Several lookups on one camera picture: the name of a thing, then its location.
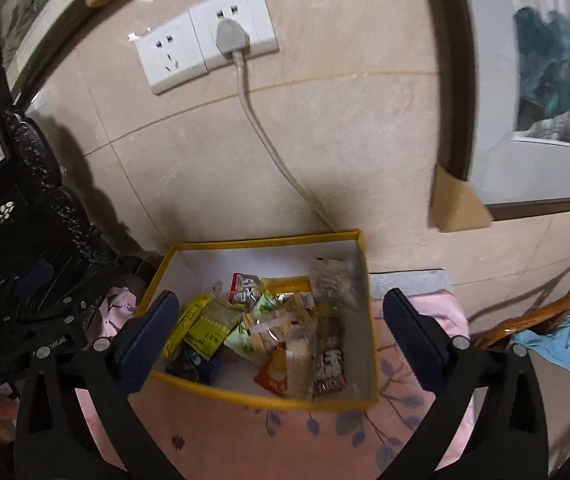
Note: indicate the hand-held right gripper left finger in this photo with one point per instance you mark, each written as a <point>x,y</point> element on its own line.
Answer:
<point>147,340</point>

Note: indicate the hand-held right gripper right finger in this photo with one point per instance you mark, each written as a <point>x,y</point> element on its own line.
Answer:
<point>412,340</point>

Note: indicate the blue snack packet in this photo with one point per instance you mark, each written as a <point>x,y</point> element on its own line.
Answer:
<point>197,365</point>

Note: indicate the yellow-green snack packet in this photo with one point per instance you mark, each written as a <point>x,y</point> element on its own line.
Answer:
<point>215,330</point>

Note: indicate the green and white snack packet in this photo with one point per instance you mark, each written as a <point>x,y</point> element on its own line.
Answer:
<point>240,345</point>

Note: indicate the clear bag of nuts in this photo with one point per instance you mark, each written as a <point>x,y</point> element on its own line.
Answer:
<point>332,282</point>

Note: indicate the yellow cardboard box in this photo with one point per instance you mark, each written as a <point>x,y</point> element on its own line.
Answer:
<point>315,405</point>

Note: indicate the clear packet of brown biscuits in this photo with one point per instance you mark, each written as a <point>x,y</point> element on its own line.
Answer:
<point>275,327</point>

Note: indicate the orange snack packet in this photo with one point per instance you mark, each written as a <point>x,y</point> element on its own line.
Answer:
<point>272,377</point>

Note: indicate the long yellow snack packet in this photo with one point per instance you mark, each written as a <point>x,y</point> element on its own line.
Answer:
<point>190,317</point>

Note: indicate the dark printed snack packet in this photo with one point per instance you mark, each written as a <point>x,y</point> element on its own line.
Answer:
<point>327,370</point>

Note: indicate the red and white snack packet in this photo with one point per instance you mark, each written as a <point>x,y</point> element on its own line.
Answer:
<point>244,287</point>

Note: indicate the beige wafer packet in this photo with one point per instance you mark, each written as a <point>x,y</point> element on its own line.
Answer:
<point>297,365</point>

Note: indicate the small green snack packet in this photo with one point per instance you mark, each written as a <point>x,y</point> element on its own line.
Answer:
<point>266,302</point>

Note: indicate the dark carved wooden chair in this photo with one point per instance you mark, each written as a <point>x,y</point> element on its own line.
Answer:
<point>35,145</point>

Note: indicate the rattan wooden chair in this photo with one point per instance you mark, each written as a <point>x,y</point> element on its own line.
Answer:
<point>540,317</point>

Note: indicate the light blue cloth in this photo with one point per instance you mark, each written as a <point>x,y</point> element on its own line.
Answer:
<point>560,342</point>

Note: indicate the pink printed cloth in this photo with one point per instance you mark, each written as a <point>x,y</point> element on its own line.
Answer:
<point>265,440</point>

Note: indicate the dark framed landscape picture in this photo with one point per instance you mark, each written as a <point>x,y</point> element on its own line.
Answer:
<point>540,85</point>

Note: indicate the white wall socket plate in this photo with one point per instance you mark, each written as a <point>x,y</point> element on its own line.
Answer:
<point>170,55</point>
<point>255,15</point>

